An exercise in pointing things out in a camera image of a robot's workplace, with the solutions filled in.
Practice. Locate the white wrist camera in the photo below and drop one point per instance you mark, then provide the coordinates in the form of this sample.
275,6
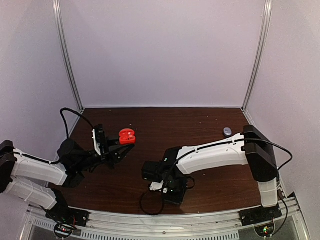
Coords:
96,141
157,187

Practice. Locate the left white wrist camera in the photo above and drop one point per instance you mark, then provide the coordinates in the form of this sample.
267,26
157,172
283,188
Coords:
96,141

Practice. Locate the right aluminium frame post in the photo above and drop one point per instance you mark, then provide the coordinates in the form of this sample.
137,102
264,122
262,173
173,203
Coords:
264,31

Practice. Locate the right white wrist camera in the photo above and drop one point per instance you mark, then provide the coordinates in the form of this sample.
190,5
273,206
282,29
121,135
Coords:
157,187

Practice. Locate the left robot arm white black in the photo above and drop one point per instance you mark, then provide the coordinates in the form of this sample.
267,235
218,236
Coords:
19,170

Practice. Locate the front aluminium rail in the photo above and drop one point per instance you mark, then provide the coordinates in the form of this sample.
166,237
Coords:
202,226

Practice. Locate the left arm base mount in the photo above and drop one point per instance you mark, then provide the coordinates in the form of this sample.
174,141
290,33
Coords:
66,218

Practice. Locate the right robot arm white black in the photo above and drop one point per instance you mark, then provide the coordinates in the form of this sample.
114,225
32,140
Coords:
250,147

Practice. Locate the left aluminium frame post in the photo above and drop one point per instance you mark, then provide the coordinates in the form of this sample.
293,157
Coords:
65,54

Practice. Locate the red earbud charging case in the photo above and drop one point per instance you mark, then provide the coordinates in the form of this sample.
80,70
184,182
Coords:
127,136

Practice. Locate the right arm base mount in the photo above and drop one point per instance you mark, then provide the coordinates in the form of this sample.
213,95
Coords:
262,219

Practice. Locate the aluminium frame post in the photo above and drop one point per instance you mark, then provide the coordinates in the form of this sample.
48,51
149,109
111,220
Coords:
65,54
264,31

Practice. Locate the grey oval puck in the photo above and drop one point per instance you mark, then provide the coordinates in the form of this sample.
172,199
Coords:
227,132

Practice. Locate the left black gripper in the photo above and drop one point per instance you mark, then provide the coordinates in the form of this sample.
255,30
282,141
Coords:
109,149

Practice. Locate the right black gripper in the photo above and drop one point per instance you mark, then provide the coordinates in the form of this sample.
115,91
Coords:
176,199

